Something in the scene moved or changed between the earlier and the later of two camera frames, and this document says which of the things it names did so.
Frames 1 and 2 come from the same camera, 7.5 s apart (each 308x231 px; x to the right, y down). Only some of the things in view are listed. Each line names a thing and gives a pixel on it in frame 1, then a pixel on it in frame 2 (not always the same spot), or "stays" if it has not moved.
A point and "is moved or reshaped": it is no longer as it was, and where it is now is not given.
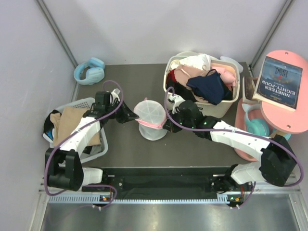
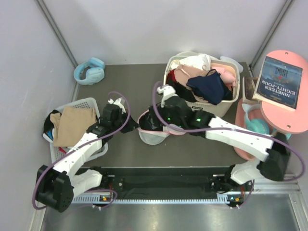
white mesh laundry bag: (152, 115) is moved or reshaped
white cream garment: (202, 61) stays
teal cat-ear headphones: (258, 127) stays
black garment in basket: (180, 91) stays
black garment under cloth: (48, 125) stays
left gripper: (126, 112) → (131, 125)
